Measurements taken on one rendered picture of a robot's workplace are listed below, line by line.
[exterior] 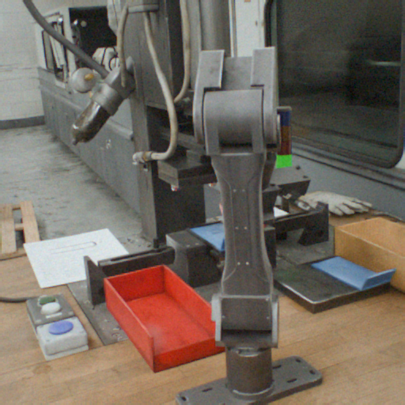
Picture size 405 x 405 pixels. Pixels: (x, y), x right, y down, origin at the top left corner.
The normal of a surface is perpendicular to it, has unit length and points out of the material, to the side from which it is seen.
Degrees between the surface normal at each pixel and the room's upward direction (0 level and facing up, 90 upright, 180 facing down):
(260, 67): 38
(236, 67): 64
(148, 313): 0
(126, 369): 0
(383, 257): 90
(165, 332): 0
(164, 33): 90
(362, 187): 90
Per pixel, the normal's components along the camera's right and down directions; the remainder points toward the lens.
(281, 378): -0.06, -0.96
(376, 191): -0.93, 0.16
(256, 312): -0.15, 0.41
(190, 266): 0.43, 0.23
